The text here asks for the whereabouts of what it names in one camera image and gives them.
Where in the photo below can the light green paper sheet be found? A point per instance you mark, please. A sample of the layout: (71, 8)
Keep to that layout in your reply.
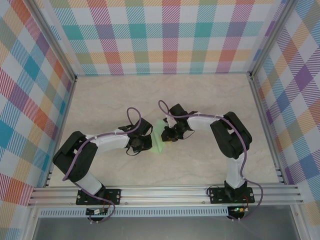
(157, 142)

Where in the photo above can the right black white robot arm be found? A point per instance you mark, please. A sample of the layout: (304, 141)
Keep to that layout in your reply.
(202, 123)

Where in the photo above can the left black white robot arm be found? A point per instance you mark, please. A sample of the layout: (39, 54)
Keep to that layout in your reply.
(110, 145)

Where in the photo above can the long aluminium mounting rail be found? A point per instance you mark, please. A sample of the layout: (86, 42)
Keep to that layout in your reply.
(162, 196)

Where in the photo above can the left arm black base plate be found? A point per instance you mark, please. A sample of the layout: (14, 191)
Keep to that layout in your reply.
(116, 196)

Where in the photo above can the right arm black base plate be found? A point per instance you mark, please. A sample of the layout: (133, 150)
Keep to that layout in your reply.
(216, 196)

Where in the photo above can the aluminium side rail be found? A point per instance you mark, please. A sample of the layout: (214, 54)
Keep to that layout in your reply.
(263, 125)
(62, 127)

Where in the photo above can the aluminium frame post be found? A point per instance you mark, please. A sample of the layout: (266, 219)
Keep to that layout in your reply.
(53, 40)
(272, 37)

